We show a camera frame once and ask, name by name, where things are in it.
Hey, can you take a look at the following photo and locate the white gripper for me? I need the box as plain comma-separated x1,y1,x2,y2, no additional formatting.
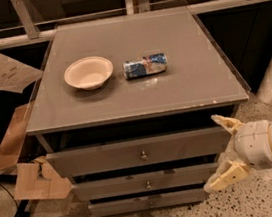
203,114,272,193

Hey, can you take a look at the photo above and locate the grey top drawer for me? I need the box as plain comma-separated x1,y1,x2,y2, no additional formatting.
47,127,230,177

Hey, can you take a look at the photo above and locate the grey drawer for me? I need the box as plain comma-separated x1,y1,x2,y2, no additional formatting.
88,188,208,217
47,127,230,177
72,163,218,201

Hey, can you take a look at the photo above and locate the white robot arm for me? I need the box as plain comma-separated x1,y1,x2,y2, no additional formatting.
204,58,272,193

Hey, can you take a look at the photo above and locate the grey middle drawer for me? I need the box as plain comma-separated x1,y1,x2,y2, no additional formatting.
72,163,218,201

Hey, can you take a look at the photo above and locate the grey drawer cabinet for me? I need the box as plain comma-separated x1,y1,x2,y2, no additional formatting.
27,7,248,206

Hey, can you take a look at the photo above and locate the grey bottom drawer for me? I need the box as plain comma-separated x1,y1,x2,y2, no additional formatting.
88,188,208,217

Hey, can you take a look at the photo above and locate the blue crushed drink can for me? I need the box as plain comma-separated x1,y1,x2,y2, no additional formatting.
123,53,168,79

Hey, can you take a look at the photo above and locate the white paper bowl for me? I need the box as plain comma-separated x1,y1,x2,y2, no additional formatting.
64,56,114,90

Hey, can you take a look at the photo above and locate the brown cardboard piece lower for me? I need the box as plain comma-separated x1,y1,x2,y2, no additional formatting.
14,156,72,200

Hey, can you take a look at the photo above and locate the brown cardboard strip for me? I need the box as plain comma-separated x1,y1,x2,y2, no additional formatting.
0,102,33,175

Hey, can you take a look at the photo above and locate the brown cardboard sheet upper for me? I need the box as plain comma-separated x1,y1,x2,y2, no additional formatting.
0,53,43,94

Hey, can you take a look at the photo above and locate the metal railing frame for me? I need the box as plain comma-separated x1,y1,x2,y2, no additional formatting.
0,0,272,51

